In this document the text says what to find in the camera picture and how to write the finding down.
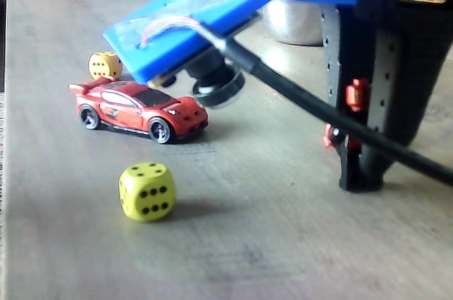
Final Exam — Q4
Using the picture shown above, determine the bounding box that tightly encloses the red black lego figure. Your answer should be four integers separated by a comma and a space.
322, 79, 385, 193

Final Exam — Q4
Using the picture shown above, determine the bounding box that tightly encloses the steel bowl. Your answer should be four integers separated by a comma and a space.
261, 0, 325, 46

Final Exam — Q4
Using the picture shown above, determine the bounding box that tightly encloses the red toy car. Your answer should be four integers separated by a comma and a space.
69, 76, 209, 145

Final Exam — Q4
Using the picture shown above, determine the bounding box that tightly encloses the lime-yellow die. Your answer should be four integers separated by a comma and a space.
118, 161, 176, 224

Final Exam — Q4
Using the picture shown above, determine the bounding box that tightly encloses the orange-yellow die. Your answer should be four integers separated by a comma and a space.
88, 51, 123, 81

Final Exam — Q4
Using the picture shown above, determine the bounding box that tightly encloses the black round camera module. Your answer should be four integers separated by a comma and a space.
185, 48, 246, 108

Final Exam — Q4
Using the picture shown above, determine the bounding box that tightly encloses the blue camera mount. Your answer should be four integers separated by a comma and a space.
102, 0, 365, 85

